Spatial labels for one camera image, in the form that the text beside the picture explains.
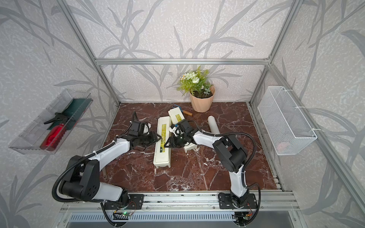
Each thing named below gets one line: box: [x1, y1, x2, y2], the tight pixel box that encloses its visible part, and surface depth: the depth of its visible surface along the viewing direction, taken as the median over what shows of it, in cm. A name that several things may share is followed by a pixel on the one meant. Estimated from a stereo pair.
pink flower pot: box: [189, 85, 216, 113], surface depth 108 cm
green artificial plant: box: [176, 65, 213, 98], surface depth 98 cm
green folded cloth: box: [47, 98, 94, 131], surface depth 71 cm
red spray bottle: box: [39, 112, 70, 152], surface depth 61 cm
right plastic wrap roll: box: [207, 115, 221, 134], surface depth 106 cm
